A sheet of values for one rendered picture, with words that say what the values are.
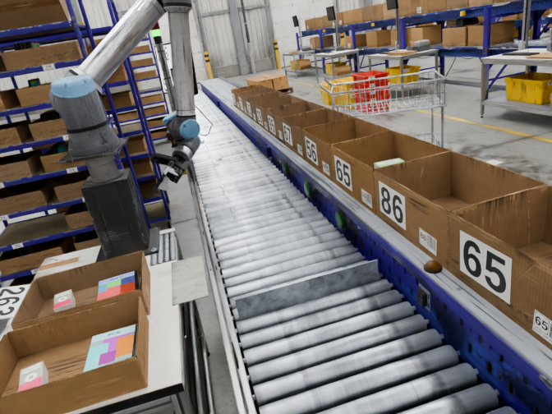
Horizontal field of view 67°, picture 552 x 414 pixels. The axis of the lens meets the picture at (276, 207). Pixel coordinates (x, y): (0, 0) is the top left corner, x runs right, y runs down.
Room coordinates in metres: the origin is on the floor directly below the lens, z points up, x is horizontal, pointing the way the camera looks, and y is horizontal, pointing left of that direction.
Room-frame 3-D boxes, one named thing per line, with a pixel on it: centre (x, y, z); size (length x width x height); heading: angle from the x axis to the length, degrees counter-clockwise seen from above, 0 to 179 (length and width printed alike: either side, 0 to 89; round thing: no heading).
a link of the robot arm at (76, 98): (1.65, 0.67, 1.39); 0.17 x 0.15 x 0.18; 30
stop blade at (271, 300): (1.08, -0.06, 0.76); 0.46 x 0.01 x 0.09; 101
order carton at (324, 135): (1.89, -0.37, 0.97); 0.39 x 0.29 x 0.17; 11
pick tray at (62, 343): (0.91, 0.61, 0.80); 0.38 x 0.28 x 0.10; 102
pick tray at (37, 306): (1.22, 0.67, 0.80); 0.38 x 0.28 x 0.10; 102
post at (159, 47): (2.48, 0.49, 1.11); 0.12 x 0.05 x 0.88; 11
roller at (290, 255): (1.37, -0.01, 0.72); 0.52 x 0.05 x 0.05; 101
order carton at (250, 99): (3.43, -0.08, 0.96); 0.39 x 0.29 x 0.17; 11
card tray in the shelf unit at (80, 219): (2.72, 1.19, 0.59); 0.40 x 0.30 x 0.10; 99
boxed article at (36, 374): (0.86, 0.69, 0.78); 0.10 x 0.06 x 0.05; 24
